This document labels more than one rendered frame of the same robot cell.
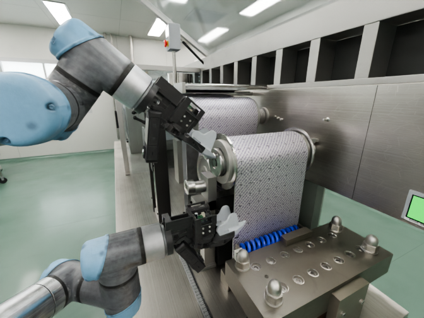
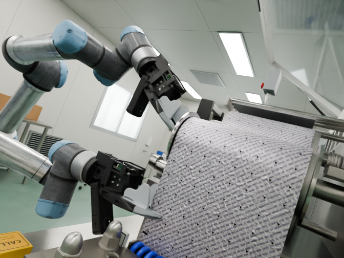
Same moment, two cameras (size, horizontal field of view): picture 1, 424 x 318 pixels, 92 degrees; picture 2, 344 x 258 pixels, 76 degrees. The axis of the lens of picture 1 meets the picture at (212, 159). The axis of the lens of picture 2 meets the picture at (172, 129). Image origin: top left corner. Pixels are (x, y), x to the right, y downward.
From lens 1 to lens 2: 0.50 m
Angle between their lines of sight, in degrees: 59
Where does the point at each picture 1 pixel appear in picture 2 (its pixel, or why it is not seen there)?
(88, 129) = not seen: hidden behind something
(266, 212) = (195, 231)
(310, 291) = not seen: outside the picture
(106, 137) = not seen: hidden behind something
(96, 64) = (128, 42)
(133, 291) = (54, 191)
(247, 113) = (291, 140)
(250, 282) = (84, 248)
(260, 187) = (197, 181)
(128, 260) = (64, 157)
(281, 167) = (239, 171)
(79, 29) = (131, 28)
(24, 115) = (61, 33)
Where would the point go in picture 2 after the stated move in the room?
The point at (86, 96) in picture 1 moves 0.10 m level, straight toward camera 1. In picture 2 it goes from (118, 60) to (94, 40)
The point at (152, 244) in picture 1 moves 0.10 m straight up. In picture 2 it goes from (80, 157) to (95, 119)
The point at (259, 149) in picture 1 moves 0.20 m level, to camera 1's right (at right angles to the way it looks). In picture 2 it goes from (214, 132) to (332, 157)
